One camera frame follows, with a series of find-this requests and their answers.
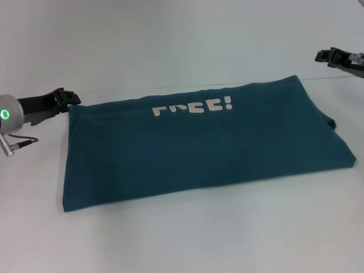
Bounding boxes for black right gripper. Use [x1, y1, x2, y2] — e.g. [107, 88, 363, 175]
[315, 47, 364, 80]

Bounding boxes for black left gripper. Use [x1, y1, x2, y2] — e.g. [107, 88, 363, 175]
[16, 87, 83, 127]

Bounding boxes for teal blue t-shirt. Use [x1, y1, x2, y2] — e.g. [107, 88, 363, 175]
[62, 75, 357, 213]

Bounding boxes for left gripper cable with plug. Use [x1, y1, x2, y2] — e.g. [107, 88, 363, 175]
[0, 133, 39, 157]

